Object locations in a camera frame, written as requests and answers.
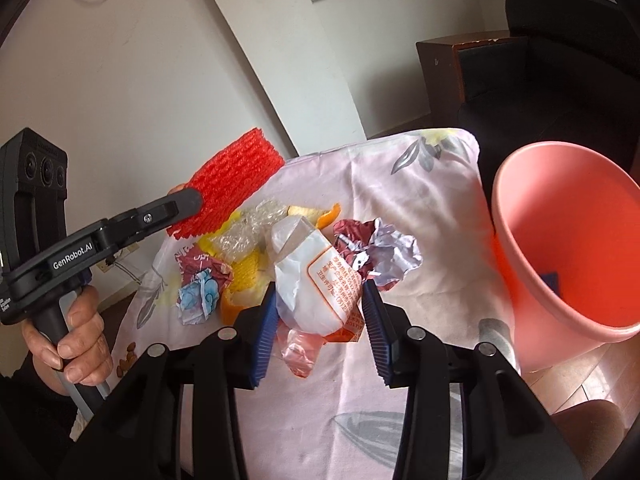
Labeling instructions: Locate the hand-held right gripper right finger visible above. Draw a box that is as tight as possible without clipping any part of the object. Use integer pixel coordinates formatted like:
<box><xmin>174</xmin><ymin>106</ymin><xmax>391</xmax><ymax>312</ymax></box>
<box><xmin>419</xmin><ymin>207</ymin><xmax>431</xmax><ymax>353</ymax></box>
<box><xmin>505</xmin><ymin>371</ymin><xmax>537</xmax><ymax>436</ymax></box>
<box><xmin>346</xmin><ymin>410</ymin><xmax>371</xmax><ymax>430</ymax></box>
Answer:
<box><xmin>361</xmin><ymin>282</ymin><xmax>586</xmax><ymax>480</ymax></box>

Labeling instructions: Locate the crumpled red blue wrapper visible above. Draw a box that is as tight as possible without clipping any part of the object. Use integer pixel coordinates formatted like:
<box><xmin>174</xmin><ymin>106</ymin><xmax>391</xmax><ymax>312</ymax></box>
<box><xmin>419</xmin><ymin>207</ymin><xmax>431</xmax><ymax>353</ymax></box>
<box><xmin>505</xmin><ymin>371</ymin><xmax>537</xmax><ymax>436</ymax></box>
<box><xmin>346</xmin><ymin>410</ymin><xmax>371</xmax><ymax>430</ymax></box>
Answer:
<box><xmin>172</xmin><ymin>247</ymin><xmax>235</xmax><ymax>326</ymax></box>

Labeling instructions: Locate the dark wooden side table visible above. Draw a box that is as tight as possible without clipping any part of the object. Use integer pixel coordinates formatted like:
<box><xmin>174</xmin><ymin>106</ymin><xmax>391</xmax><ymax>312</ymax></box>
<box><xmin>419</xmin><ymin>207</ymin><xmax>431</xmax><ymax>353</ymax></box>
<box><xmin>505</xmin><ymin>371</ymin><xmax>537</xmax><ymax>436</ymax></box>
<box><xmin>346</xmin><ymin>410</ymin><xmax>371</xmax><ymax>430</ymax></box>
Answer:
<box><xmin>416</xmin><ymin>30</ymin><xmax>531</xmax><ymax>128</ymax></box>

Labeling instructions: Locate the yellow foam fruit net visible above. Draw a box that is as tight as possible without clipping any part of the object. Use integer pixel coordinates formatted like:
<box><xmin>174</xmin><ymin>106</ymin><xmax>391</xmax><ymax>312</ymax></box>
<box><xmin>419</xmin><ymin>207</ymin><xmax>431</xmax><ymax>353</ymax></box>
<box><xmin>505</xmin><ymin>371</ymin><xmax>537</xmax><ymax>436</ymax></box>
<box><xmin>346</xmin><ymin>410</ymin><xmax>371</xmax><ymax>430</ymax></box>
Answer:
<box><xmin>222</xmin><ymin>247</ymin><xmax>276</xmax><ymax>311</ymax></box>

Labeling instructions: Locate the pink plastic bin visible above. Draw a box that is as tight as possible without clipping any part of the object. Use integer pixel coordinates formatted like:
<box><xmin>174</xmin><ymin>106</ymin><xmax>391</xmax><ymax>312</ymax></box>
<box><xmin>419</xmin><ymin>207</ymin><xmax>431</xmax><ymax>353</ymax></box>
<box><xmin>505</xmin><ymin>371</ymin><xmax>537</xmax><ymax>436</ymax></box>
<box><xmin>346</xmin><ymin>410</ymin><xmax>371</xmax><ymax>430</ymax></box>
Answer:
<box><xmin>490</xmin><ymin>142</ymin><xmax>640</xmax><ymax>373</ymax></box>

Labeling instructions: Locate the red foam fruit net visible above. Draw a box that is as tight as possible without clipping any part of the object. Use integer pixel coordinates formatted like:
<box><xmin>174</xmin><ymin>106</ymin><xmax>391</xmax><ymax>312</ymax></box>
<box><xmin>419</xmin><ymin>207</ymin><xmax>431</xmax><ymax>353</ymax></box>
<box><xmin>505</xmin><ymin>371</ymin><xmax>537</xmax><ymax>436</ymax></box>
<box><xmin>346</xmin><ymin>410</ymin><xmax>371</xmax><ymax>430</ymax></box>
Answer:
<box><xmin>167</xmin><ymin>127</ymin><xmax>287</xmax><ymax>241</ymax></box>

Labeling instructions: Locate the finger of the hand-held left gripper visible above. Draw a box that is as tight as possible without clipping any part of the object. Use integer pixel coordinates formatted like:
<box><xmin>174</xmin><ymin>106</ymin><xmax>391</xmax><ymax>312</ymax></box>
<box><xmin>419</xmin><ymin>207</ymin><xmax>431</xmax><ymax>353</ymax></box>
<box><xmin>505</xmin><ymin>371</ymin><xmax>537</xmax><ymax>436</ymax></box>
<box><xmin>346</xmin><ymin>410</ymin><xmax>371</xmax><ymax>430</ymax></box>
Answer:
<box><xmin>102</xmin><ymin>187</ymin><xmax>205</xmax><ymax>253</ymax></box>

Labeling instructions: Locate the person's leg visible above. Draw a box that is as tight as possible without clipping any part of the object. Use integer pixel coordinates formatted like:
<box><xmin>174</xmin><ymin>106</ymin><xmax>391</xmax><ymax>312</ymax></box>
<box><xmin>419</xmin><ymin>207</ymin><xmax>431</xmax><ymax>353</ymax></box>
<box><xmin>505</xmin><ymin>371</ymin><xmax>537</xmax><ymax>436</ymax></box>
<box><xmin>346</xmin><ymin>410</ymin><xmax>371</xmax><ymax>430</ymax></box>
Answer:
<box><xmin>547</xmin><ymin>400</ymin><xmax>628</xmax><ymax>480</ymax></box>

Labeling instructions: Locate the person's left forearm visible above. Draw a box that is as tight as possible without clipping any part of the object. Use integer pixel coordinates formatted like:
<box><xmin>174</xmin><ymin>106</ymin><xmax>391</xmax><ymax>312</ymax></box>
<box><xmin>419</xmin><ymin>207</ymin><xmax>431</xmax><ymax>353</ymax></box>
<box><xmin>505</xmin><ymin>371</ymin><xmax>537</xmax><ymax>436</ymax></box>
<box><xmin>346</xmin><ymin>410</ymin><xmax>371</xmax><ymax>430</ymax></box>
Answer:
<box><xmin>0</xmin><ymin>355</ymin><xmax>88</xmax><ymax>480</ymax></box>

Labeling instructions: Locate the floral pink tablecloth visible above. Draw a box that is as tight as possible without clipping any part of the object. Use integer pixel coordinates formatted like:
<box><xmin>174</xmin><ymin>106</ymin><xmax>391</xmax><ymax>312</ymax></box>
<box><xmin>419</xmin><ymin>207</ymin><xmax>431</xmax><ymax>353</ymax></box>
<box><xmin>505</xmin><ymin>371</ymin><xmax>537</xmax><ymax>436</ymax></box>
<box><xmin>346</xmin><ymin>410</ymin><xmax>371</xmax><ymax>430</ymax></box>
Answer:
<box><xmin>107</xmin><ymin>127</ymin><xmax>523</xmax><ymax>480</ymax></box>

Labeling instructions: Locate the person's left hand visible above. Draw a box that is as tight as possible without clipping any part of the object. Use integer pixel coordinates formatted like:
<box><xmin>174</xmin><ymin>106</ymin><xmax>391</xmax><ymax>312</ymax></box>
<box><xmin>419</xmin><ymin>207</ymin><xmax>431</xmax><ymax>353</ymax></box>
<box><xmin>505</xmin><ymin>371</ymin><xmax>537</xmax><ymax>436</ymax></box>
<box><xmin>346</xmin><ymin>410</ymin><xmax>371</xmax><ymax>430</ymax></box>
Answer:
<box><xmin>20</xmin><ymin>285</ymin><xmax>116</xmax><ymax>393</ymax></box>

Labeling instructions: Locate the clear pinkish plastic bag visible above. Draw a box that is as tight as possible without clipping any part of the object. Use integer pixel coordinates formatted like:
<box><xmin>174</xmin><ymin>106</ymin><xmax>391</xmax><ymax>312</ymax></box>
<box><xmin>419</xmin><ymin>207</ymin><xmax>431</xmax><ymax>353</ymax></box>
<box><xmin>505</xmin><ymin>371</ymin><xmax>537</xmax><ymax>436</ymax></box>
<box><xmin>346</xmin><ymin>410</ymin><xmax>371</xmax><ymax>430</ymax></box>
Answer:
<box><xmin>277</xmin><ymin>320</ymin><xmax>331</xmax><ymax>378</ymax></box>

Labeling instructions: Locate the orange peel piece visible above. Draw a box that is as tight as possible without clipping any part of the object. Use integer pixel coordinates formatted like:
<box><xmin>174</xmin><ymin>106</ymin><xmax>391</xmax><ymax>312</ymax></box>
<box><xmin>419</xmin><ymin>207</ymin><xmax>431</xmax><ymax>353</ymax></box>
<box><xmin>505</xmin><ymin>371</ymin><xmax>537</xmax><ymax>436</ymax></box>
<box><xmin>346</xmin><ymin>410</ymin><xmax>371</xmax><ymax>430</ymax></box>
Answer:
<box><xmin>220</xmin><ymin>287</ymin><xmax>266</xmax><ymax>326</ymax></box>
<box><xmin>287</xmin><ymin>202</ymin><xmax>343</xmax><ymax>228</ymax></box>

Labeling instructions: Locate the clear plastic wrap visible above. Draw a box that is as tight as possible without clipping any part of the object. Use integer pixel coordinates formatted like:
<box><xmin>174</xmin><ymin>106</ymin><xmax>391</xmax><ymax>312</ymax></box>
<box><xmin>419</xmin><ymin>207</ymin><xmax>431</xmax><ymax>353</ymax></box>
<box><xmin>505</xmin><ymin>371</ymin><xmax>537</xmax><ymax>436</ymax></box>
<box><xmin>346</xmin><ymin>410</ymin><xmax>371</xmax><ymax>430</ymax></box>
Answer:
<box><xmin>215</xmin><ymin>199</ymin><xmax>291</xmax><ymax>261</ymax></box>

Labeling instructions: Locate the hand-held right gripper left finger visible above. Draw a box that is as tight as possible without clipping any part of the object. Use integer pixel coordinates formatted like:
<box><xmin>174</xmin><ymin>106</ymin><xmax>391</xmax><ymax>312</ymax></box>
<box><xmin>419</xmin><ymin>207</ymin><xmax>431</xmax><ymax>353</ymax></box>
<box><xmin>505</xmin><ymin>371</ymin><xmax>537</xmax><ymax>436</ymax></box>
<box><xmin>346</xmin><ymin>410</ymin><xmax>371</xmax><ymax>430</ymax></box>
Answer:
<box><xmin>62</xmin><ymin>285</ymin><xmax>280</xmax><ymax>480</ymax></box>

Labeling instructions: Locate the black armchair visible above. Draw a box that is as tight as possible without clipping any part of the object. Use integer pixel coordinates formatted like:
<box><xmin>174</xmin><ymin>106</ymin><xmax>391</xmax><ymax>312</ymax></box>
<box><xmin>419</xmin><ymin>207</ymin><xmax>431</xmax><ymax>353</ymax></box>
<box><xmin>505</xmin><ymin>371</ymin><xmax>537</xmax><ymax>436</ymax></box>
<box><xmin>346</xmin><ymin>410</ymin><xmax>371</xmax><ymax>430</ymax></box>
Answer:
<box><xmin>452</xmin><ymin>0</ymin><xmax>640</xmax><ymax>171</ymax></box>

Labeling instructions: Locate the white paper bag orange print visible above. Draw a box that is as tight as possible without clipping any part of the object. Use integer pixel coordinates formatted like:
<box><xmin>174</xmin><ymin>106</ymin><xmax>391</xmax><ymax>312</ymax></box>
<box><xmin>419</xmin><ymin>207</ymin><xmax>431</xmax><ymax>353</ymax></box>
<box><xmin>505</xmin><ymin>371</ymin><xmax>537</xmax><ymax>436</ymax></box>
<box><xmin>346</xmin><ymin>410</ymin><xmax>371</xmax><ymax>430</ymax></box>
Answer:
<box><xmin>270</xmin><ymin>215</ymin><xmax>368</xmax><ymax>343</ymax></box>

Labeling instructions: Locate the pile of brown nuts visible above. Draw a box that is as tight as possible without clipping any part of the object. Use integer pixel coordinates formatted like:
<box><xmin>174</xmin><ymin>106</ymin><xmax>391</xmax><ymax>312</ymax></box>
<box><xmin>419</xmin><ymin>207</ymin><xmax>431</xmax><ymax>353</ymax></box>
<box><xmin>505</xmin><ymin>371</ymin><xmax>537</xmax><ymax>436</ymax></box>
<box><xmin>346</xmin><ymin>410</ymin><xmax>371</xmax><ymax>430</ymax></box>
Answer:
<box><xmin>115</xmin><ymin>342</ymin><xmax>138</xmax><ymax>378</ymax></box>

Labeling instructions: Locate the wall power socket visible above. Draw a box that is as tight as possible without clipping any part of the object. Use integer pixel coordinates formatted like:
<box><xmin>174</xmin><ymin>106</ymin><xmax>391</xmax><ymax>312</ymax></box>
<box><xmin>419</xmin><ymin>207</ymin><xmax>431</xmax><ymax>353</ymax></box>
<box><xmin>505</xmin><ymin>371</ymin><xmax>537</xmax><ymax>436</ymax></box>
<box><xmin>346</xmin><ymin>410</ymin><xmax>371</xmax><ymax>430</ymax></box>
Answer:
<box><xmin>97</xmin><ymin>242</ymin><xmax>141</xmax><ymax>273</ymax></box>

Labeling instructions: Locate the maroon foil wrapper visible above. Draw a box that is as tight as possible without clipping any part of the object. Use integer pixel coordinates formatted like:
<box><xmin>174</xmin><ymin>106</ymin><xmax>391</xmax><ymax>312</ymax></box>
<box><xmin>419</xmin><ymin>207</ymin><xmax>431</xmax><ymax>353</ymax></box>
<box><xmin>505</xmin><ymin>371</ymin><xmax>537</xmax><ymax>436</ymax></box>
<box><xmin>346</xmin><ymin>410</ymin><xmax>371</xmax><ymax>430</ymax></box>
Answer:
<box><xmin>332</xmin><ymin>217</ymin><xmax>423</xmax><ymax>291</ymax></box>

